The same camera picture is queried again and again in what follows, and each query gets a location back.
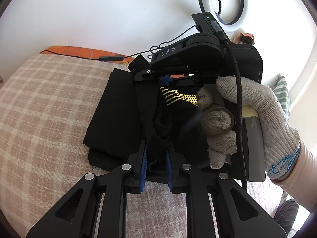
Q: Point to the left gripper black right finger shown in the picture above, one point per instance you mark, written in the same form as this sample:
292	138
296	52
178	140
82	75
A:
216	205

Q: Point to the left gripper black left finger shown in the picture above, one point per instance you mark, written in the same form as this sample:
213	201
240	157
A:
95	205

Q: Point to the black pants with yellow stripes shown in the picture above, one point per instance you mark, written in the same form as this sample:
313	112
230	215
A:
132	113

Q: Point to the right forearm pink sleeve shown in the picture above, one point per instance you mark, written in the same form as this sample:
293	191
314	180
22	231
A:
301	182

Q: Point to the right hand white knit glove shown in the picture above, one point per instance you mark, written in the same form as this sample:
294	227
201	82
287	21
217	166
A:
281	141

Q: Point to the dark striped cloth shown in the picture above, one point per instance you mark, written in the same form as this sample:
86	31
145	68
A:
285	215

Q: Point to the white green patterned pillow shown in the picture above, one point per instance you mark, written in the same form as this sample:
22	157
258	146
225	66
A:
280	90

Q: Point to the orange floral bed sheet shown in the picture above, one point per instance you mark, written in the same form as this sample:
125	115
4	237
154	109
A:
90	54

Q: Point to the white ring light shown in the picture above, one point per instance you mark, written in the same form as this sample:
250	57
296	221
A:
230	14

